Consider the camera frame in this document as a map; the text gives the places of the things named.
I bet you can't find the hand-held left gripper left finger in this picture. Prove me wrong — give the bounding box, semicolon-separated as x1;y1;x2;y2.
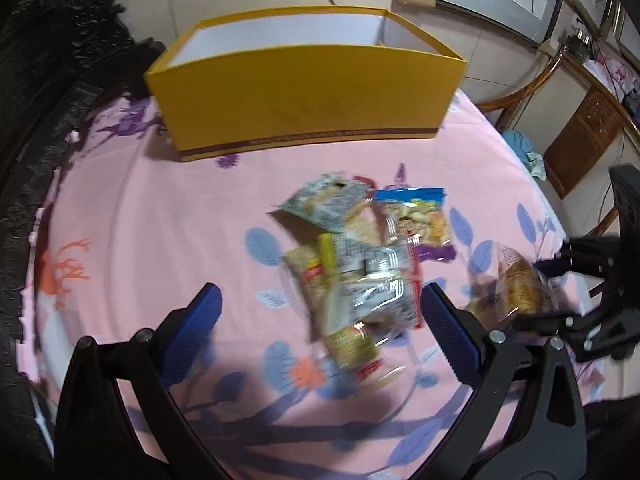
52;282;226;480

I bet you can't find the yellow and red small packet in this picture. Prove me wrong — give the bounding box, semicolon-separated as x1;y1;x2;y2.
321;322;402;377

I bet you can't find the clear packet with yellow edge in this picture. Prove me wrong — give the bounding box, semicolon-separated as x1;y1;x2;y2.
319;231;412;281

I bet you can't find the yellow cardboard box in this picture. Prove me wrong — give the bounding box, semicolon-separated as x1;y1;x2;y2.
144;5;468;163

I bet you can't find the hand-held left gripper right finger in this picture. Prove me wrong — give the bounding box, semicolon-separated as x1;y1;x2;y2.
421;281;589;480

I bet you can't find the blue cloth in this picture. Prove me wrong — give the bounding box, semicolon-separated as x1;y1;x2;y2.
501;130;549;182

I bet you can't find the clear packet brown snack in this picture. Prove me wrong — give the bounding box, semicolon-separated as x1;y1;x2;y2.
467;241;557;324

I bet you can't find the clear silver snack packet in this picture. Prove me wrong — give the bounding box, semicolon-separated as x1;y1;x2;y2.
320;275;427;332

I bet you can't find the dark carved wooden cabinet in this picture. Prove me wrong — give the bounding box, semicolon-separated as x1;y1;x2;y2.
0;0;168;376

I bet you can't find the wooden armchair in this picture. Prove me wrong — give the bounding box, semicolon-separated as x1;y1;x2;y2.
477;51;640;242

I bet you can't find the grey-green snack packet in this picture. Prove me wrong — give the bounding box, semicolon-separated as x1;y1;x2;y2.
272;172;374;234

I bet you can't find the yellow packet with red label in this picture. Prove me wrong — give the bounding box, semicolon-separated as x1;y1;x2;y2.
281;244;332;322

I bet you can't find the clear packet of pale nuts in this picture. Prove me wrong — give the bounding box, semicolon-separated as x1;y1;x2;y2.
372;186;457;262

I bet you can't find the pink floral tablecloth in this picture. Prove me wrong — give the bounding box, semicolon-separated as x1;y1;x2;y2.
20;87;608;480

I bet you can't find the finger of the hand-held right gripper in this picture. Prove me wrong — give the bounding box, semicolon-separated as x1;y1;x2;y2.
532;236;622;282
510;305;603;343

